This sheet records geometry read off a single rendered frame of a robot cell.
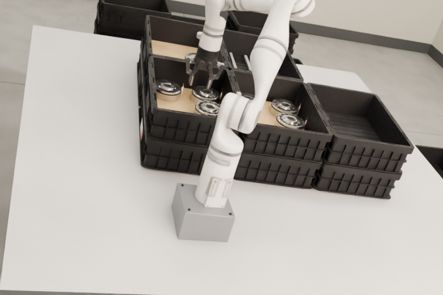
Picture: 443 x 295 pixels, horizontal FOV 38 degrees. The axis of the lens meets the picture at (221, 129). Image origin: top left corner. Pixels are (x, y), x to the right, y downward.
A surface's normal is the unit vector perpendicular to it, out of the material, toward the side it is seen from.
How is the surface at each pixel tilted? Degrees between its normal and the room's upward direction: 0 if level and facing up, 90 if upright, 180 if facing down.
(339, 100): 90
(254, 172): 90
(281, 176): 90
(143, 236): 0
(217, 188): 88
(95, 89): 0
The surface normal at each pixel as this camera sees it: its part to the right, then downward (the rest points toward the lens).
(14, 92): 0.24, -0.85
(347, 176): 0.13, 0.51
